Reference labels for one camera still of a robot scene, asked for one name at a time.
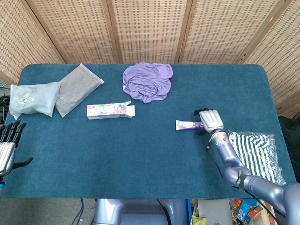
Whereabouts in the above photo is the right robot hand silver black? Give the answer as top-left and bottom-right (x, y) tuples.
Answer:
(193, 107), (225, 137)

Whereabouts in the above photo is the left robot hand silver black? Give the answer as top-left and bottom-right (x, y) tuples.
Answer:
(0, 120), (34, 178)

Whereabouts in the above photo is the purple toothpaste tube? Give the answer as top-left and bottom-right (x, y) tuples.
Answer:
(175, 120), (206, 131)

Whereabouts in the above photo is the floral toothpaste box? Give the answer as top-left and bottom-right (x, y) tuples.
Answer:
(86, 100), (136, 120)

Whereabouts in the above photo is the striped packaged garment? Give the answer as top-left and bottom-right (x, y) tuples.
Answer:
(227, 130), (287, 187)

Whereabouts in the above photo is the blue snack bag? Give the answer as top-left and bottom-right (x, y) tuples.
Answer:
(235, 199), (258, 223)

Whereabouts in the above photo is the light grey bagged garment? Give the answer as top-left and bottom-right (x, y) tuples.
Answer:
(9, 81), (62, 120)

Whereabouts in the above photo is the crumpled purple cloth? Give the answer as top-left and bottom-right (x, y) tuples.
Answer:
(122, 61), (174, 104)

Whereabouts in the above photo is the blue carpet table mat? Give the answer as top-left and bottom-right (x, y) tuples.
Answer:
(0, 63), (297, 200)

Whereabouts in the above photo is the black bag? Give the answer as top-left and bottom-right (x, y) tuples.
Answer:
(278, 114), (300, 184)

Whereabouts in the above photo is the silver laptop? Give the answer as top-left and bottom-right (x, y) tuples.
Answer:
(196, 199), (233, 225)

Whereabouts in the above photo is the taupe bagged garment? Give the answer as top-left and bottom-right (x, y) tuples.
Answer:
(54, 63), (105, 118)

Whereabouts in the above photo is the orange snack package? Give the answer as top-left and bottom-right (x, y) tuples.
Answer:
(247, 203), (267, 219)

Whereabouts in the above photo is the yellow-green snack package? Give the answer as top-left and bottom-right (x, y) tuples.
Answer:
(191, 215), (208, 225)

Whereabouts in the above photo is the woven rattan folding screen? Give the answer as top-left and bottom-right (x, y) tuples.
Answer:
(0, 0), (300, 119)

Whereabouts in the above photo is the grey-blue robot torso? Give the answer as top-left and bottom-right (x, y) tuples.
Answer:
(93, 198), (188, 225)

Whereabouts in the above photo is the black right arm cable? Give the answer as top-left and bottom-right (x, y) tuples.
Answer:
(205, 144), (275, 213)

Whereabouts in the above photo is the black cable bundle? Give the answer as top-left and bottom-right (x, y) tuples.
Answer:
(0, 79), (12, 124)

